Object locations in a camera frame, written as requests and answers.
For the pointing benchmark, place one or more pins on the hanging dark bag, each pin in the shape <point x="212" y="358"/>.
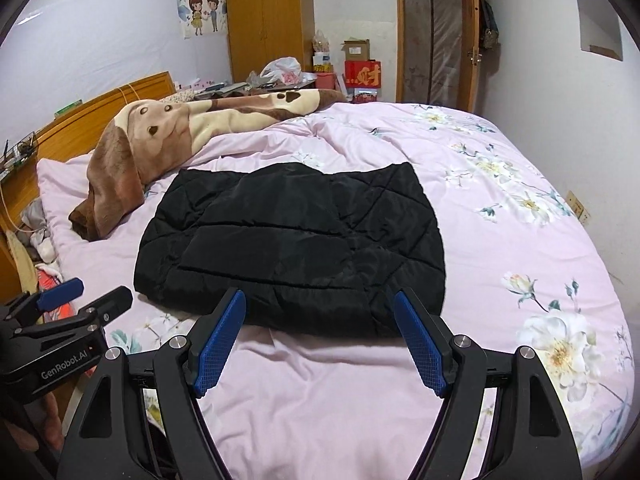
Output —
<point x="489" y="22"/>

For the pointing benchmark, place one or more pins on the open cardboard box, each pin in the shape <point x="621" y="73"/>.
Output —
<point x="356" y="51"/>

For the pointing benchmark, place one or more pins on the wall socket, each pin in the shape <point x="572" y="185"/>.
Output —
<point x="579" y="207"/>

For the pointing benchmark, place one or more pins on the yellow snack packets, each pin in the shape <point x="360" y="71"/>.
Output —
<point x="321" y="52"/>

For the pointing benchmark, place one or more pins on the wooden headboard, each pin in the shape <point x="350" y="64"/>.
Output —
<point x="75" y="125"/>

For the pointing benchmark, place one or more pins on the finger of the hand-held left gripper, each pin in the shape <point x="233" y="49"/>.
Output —
<point x="62" y="292"/>
<point x="112" y="302"/>

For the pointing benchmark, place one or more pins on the pile of clothes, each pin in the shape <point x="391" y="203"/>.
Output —
<point x="40" y="250"/>

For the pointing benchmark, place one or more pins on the pink box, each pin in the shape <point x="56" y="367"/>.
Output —
<point x="325" y="81"/>

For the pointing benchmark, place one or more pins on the wooden door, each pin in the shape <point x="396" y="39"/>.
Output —
<point x="435" y="35"/>

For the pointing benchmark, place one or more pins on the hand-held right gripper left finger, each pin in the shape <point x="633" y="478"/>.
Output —
<point x="220" y="345"/>

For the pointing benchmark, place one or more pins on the red gift box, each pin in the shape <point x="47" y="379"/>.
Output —
<point x="362" y="75"/>

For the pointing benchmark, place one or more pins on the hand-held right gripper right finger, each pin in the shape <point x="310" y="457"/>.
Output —
<point x="420" y="345"/>

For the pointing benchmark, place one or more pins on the black padded jacket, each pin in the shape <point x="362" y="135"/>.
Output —
<point x="300" y="230"/>

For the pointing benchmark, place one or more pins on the person's left hand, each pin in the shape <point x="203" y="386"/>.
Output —
<point x="50" y="420"/>

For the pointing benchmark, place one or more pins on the small printed box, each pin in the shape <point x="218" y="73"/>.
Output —
<point x="365" y="95"/>

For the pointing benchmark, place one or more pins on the grey paper on wall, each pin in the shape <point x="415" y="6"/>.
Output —
<point x="600" y="27"/>

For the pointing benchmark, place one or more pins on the pink floral duvet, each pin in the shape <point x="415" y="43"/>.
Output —
<point x="500" y="240"/>

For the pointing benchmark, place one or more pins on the cartoon couple wall poster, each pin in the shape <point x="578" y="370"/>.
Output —
<point x="202" y="12"/>

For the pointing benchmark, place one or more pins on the clutter on headboard shelf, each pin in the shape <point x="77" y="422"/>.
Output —
<point x="17" y="152"/>

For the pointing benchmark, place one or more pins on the wooden wardrobe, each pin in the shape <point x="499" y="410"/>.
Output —
<point x="267" y="20"/>

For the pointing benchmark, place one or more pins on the white plastic bag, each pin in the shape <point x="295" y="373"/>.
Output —
<point x="282" y="70"/>

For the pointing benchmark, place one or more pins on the brown bear print blanket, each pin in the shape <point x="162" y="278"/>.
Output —
<point x="165" y="135"/>

